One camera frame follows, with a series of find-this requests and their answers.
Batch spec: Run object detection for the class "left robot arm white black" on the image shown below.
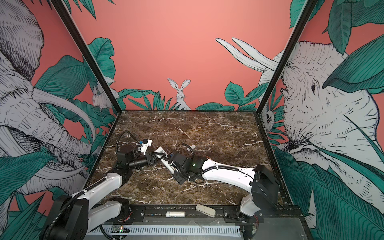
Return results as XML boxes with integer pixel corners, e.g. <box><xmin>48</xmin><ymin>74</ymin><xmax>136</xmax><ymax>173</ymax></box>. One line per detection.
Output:
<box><xmin>39</xmin><ymin>138</ymin><xmax>167</xmax><ymax>240</ymax></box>

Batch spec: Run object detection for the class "white slotted cable duct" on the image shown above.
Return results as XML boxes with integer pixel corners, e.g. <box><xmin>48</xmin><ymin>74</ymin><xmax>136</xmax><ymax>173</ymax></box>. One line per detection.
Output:
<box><xmin>103</xmin><ymin>225</ymin><xmax>242</xmax><ymax>237</ymax></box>

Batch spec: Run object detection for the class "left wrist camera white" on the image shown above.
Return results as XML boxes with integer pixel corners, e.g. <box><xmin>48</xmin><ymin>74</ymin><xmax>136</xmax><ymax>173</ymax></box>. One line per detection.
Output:
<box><xmin>139</xmin><ymin>139</ymin><xmax>152</xmax><ymax>155</ymax></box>

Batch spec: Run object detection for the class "black left frame post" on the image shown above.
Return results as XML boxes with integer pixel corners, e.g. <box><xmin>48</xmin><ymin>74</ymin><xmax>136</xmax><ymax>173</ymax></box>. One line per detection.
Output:
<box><xmin>51</xmin><ymin>0</ymin><xmax>122</xmax><ymax>115</ymax></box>

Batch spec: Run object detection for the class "black right frame post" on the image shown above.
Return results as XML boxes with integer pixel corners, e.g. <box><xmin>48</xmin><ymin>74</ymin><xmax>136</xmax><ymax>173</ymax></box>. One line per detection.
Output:
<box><xmin>256</xmin><ymin>0</ymin><xmax>318</xmax><ymax>116</ymax></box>

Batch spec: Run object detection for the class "black front mounting rail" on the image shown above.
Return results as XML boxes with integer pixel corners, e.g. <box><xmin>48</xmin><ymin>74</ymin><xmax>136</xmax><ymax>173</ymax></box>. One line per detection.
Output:
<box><xmin>126</xmin><ymin>205</ymin><xmax>305</xmax><ymax>224</ymax></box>

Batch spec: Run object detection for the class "black frame post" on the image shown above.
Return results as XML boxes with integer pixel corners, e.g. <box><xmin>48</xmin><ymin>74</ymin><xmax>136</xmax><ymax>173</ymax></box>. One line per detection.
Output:
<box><xmin>256</xmin><ymin>0</ymin><xmax>318</xmax><ymax>116</ymax></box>
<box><xmin>51</xmin><ymin>0</ymin><xmax>122</xmax><ymax>115</ymax></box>

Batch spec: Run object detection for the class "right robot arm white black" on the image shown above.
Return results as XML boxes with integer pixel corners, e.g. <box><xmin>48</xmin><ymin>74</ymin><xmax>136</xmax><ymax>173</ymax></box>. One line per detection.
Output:
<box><xmin>161</xmin><ymin>151</ymin><xmax>280</xmax><ymax>217</ymax></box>

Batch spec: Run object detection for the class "white remote control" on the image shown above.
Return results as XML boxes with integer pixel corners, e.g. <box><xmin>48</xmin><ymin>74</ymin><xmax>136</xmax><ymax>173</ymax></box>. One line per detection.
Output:
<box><xmin>155</xmin><ymin>147</ymin><xmax>176</xmax><ymax>174</ymax></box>

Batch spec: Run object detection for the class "grey box on rail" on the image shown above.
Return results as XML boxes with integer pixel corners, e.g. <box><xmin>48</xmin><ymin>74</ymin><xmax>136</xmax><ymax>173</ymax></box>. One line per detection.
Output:
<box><xmin>196</xmin><ymin>204</ymin><xmax>216</xmax><ymax>218</ymax></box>

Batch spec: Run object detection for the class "white cylinder on rail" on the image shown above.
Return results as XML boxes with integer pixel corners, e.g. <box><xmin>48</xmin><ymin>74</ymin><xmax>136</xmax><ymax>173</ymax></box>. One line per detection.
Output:
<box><xmin>166</xmin><ymin>211</ymin><xmax>186</xmax><ymax>218</ymax></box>

